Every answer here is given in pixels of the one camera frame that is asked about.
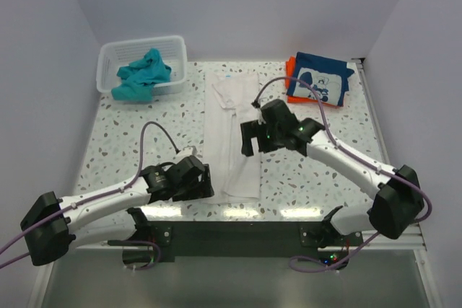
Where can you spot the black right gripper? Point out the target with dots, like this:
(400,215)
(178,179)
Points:
(253,135)

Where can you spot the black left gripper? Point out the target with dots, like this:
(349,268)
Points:
(203,182)

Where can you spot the white t shirt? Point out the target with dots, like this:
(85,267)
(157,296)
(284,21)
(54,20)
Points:
(235,178)

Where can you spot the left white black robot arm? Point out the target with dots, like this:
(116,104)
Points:
(53,226)

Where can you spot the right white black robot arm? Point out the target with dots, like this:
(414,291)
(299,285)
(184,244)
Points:
(395,198)

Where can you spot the blue printed folded t shirt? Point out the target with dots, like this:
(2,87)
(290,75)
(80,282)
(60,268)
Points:
(328,77)

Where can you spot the teal t shirt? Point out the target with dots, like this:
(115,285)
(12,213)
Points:
(139,78)

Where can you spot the white plastic basket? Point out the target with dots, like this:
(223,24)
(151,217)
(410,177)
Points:
(117,54)

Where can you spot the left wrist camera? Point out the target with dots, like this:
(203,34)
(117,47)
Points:
(186,152)

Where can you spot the aluminium front rail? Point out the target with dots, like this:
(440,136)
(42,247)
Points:
(397,239)

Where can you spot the aluminium rail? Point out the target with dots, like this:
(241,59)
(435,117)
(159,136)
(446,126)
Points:
(359,62)
(397,239)

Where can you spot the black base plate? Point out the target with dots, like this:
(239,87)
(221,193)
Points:
(138,252)

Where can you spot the aluminium right side rail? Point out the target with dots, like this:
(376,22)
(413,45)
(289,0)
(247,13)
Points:
(359,62)

